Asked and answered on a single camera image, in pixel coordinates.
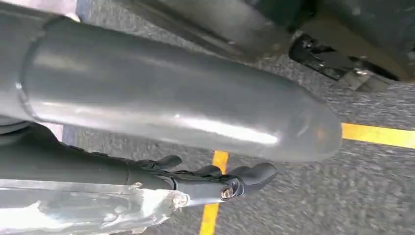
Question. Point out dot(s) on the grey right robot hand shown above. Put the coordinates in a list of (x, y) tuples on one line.
[(168, 97)]

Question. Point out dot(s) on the grey metal beam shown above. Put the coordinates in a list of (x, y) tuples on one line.
[(210, 22)]

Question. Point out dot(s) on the clear plastic film wrap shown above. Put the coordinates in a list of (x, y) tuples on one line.
[(84, 207)]

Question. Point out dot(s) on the ribbed grey right arm sleeve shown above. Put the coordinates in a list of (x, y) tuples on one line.
[(13, 129)]

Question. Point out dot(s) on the dark green crate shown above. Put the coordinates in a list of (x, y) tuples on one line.
[(356, 19)]

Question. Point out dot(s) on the long yellow floor tape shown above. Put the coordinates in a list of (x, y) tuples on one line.
[(379, 135)]

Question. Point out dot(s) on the black base frame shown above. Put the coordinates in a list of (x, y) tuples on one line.
[(327, 60)]

